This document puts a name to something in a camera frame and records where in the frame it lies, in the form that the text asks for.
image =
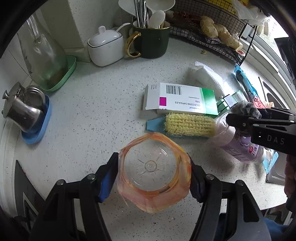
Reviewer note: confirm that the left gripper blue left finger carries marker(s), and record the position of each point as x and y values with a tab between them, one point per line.
107	175

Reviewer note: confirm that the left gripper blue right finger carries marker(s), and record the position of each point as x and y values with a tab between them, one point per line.
197	185

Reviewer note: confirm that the blue pink plastic wrapper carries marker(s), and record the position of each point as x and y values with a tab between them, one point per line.
250	90

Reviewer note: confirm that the purple clear plastic bottle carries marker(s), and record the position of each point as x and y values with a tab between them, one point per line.
238	146

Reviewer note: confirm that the grey steel wool ball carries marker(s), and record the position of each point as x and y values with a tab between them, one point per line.
246	108

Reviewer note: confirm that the orange plastic cup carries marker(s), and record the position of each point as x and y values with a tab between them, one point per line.
154	172

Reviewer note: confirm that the yellow bristle blue scrub brush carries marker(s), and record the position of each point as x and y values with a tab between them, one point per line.
183	125

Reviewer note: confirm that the white green medicine box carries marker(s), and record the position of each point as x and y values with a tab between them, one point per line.
175	98

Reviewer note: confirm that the toothbrush blister packaging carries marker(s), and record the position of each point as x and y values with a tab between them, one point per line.
270	158

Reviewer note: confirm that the person's right hand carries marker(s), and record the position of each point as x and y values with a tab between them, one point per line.
289	176

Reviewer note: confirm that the stainless steel sink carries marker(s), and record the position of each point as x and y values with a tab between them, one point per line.
281	116

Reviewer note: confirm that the black green power adapter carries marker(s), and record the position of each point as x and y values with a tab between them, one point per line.
228	101

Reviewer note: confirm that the black gas stove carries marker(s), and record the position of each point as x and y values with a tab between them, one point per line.
28	201

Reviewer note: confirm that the blue teapot tray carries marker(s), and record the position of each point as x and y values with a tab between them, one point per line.
34	137

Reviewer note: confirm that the white folded cloth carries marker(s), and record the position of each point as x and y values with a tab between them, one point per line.
209	79

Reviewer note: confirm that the steel teapot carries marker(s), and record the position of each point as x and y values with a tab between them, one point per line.
24	106

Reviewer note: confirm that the ginger root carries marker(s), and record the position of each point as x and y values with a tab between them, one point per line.
213	30

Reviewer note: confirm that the white sugar jar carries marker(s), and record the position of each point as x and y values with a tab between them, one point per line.
107	46

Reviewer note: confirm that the glass carafe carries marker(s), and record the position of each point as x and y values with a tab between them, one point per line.
45	59

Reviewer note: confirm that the dark green utensil mug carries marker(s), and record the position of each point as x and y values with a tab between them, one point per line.
147	43

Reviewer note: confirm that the white spoon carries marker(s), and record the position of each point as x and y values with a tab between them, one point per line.
156	19

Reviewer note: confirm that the black wire rack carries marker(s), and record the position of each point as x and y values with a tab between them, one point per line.
184	18

